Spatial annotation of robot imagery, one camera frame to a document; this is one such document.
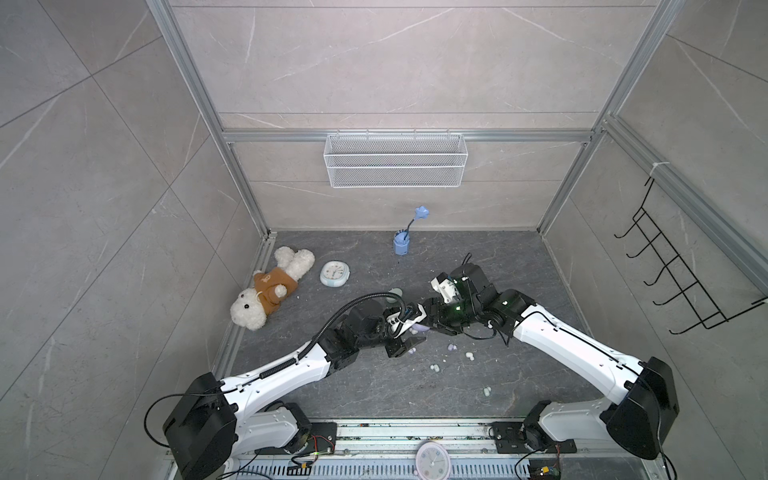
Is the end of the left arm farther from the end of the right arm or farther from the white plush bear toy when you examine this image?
the white plush bear toy

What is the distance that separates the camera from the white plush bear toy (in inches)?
35.6

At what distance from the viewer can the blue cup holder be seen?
3.57ft
